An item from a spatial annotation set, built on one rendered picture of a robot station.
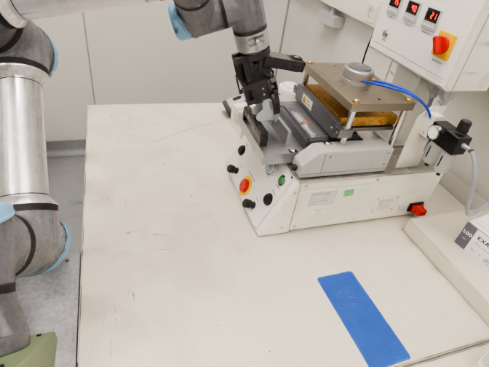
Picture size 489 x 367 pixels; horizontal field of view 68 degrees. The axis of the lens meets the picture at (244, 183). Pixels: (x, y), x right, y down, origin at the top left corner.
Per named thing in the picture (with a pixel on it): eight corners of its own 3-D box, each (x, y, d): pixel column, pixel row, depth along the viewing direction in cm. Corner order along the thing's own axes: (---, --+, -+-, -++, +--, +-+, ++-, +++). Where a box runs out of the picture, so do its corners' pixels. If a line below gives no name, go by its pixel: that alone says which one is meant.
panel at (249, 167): (226, 167, 119) (256, 119, 111) (255, 231, 97) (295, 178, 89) (221, 164, 118) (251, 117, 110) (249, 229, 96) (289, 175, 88)
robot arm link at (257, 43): (260, 19, 82) (273, 30, 76) (263, 39, 85) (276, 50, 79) (229, 29, 82) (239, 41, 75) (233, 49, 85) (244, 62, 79)
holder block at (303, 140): (325, 112, 111) (327, 104, 110) (360, 146, 96) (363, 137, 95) (276, 113, 106) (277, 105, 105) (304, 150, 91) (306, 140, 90)
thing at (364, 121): (352, 96, 111) (362, 65, 105) (396, 132, 94) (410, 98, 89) (302, 97, 106) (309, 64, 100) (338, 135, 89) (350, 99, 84)
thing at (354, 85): (365, 92, 115) (380, 50, 108) (431, 143, 92) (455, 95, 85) (296, 92, 108) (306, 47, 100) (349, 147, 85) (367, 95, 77)
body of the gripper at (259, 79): (239, 95, 92) (228, 49, 84) (271, 84, 93) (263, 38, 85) (248, 109, 87) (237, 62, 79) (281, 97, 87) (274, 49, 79)
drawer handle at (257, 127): (248, 118, 101) (250, 105, 99) (266, 146, 90) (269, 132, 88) (241, 118, 101) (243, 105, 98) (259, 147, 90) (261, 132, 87)
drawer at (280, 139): (326, 121, 115) (332, 98, 110) (363, 160, 98) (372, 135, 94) (236, 124, 106) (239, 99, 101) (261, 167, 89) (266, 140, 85)
